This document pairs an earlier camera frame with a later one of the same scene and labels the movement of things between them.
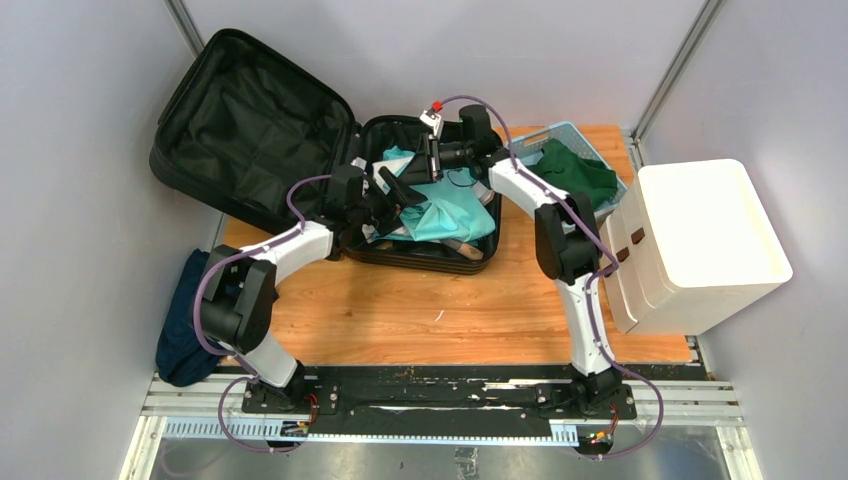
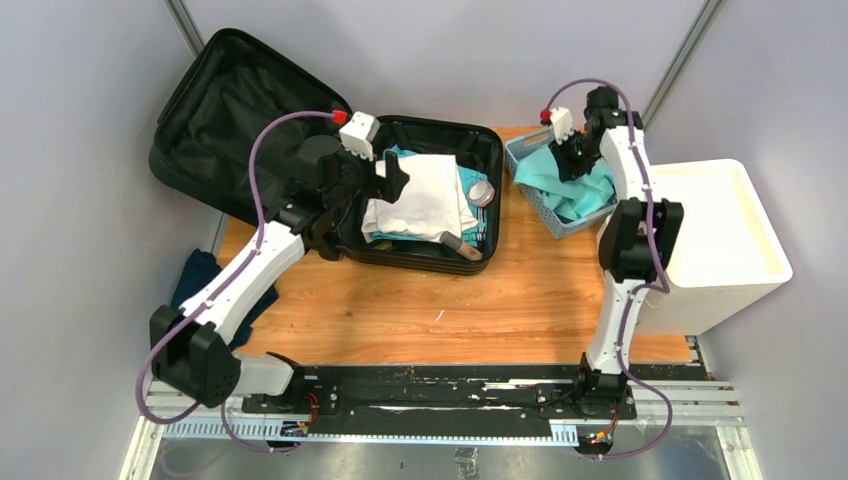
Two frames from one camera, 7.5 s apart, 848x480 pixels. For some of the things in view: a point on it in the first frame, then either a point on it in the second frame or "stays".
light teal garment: (452, 209) to (573, 199)
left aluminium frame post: (185, 24) stays
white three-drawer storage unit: (689, 238) stays
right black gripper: (419, 171) to (568, 168)
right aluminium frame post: (703, 22) stays
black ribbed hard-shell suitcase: (247, 132) stays
